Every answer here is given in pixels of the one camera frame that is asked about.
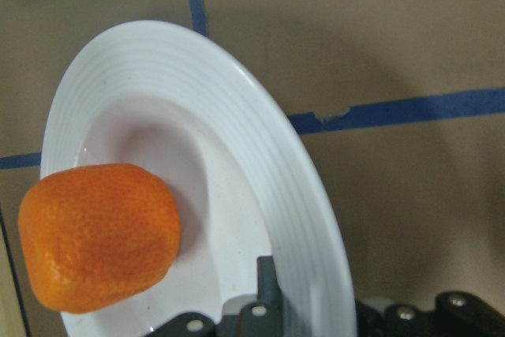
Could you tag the orange mandarin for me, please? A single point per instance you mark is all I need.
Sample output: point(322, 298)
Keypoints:
point(93, 236)

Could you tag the white ceramic plate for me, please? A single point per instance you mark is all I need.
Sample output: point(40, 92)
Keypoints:
point(169, 100)

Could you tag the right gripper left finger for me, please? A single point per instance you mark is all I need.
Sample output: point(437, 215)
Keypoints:
point(268, 313)

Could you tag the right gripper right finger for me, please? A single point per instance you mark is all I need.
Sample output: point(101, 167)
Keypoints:
point(455, 313)

